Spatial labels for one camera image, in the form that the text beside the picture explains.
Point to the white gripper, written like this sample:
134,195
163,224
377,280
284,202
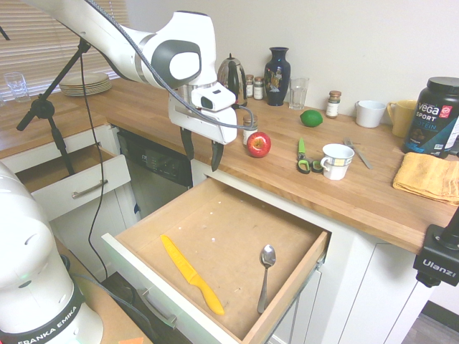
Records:
201,125

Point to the red apple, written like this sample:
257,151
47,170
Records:
259,144

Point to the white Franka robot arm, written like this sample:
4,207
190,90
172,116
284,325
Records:
118,39

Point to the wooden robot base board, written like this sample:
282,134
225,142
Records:
107,319

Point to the wide wooden drawer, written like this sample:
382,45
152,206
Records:
229,229

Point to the small white drawer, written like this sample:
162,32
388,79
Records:
89,172

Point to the spice jar brown lid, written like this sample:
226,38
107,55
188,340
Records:
333,104
248,123

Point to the stainless dishwasher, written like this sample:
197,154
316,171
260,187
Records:
157,179

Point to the steel electric kettle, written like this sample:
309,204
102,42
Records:
231,77

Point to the small spice jar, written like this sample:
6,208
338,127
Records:
258,88
249,86

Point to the dark blue vase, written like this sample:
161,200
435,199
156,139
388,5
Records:
277,77

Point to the clear glass tumbler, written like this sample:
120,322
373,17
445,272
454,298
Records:
298,94

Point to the green lime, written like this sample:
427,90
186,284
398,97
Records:
311,118

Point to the yellow knife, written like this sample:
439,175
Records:
188,272

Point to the steel spoon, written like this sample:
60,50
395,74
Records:
268,256

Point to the stack of plates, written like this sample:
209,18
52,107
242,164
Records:
87,86

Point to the white patterned teacup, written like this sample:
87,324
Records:
337,163

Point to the black boom stand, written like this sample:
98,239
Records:
59,139

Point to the slim metal spoon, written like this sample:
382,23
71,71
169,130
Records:
360,155

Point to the black box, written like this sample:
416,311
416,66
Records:
118,286

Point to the white mug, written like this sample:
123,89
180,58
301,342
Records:
371,114

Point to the clear drinking glass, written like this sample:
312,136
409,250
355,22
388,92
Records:
16,87

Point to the yellow mug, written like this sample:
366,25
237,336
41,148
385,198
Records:
401,120

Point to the white base cabinet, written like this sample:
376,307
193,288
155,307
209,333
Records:
358,286

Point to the wooden window blinds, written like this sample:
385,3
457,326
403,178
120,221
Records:
32,21

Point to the yellow folded towel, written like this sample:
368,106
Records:
428,177

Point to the black Vega protein tub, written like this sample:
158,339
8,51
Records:
432,120

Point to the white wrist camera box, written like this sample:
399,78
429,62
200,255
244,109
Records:
215,96

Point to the black clamp camera stand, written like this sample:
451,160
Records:
435,256

